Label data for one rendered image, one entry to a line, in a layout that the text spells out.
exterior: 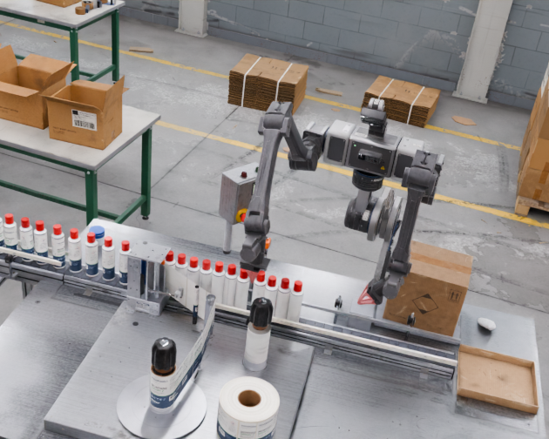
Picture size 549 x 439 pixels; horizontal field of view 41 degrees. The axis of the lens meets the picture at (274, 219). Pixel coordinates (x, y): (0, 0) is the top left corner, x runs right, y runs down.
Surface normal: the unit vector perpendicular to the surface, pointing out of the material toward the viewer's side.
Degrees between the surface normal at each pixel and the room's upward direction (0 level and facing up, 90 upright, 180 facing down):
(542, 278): 0
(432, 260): 0
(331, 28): 90
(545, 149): 89
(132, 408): 0
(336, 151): 90
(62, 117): 90
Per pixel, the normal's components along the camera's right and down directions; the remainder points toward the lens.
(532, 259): 0.11, -0.84
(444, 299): -0.31, 0.48
